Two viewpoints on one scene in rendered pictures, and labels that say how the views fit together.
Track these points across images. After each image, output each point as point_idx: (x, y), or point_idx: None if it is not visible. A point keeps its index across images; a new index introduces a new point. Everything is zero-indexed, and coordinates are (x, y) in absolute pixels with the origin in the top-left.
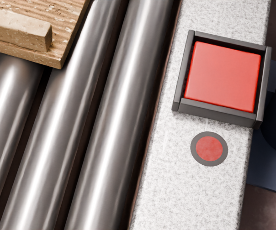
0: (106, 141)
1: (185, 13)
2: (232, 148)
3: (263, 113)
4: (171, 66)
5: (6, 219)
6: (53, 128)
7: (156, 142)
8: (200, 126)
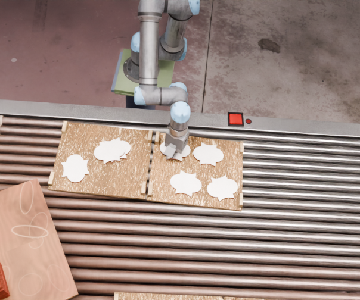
0: (253, 135)
1: (222, 127)
2: (247, 118)
3: (241, 112)
4: (234, 128)
5: (270, 147)
6: (253, 143)
7: (250, 128)
8: (244, 122)
